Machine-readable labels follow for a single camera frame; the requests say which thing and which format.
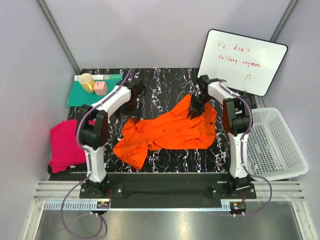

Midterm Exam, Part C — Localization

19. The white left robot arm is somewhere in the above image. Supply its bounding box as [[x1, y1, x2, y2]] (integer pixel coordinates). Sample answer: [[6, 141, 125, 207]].
[[75, 78, 146, 198]]

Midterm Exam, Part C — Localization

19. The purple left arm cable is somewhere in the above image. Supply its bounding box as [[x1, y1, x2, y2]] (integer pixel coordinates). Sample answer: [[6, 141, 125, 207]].
[[60, 67, 136, 237]]

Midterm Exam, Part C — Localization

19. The folded magenta t shirt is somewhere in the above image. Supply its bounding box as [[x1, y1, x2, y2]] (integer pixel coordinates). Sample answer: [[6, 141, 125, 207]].
[[48, 119, 86, 174]]

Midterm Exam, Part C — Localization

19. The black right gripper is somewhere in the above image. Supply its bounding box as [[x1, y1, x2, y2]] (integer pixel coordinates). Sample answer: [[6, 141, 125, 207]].
[[186, 94, 212, 120]]

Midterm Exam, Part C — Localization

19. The white whiteboard with red writing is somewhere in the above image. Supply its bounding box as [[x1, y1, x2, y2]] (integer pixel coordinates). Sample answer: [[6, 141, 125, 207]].
[[198, 29, 288, 97]]

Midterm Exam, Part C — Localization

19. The orange t shirt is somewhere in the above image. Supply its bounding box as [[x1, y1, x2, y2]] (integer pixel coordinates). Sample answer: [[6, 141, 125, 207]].
[[113, 94, 217, 170]]

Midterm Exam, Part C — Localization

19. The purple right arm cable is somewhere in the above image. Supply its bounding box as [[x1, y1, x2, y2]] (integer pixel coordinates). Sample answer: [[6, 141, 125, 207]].
[[217, 79, 274, 216]]

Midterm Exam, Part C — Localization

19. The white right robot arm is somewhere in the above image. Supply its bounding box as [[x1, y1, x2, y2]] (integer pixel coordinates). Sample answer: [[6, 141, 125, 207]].
[[187, 75, 253, 199]]

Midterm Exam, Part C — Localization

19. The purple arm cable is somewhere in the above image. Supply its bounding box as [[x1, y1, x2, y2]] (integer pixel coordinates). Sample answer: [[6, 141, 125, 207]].
[[60, 67, 136, 237], [217, 79, 274, 216]]

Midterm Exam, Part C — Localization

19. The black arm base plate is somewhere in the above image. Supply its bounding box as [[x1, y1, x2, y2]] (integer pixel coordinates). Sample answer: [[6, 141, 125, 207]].
[[79, 173, 257, 210]]

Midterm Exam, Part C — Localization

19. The pink cube box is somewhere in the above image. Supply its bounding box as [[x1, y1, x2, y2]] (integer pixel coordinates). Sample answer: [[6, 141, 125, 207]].
[[93, 81, 108, 96]]

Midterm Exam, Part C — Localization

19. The folded black t shirt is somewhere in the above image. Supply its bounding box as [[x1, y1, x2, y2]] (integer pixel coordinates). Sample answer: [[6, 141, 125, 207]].
[[47, 163, 87, 177]]

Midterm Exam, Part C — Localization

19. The white perforated plastic basket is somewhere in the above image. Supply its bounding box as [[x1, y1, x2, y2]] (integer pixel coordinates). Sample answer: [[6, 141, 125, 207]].
[[247, 107, 309, 182]]

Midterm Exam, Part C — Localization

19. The yellow mug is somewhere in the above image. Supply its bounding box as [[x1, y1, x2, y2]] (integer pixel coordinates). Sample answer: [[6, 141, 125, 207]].
[[78, 73, 95, 93]]

